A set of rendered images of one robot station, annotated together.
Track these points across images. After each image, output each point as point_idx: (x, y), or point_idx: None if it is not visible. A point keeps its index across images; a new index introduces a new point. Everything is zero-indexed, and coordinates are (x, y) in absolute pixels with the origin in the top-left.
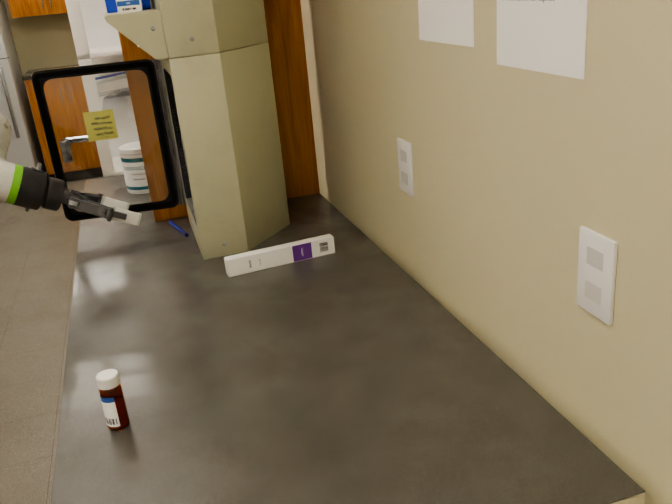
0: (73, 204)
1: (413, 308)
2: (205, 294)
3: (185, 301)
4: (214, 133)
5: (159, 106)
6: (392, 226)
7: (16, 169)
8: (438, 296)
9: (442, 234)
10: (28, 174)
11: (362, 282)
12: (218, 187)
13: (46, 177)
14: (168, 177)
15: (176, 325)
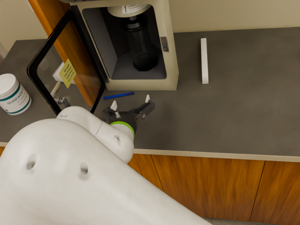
0: (145, 115)
1: (283, 35)
2: (223, 94)
3: (227, 102)
4: (169, 23)
5: (84, 37)
6: (214, 18)
7: (124, 124)
8: (264, 28)
9: (275, 1)
10: (127, 121)
11: (247, 43)
12: (173, 51)
13: (127, 115)
14: (99, 75)
15: (255, 108)
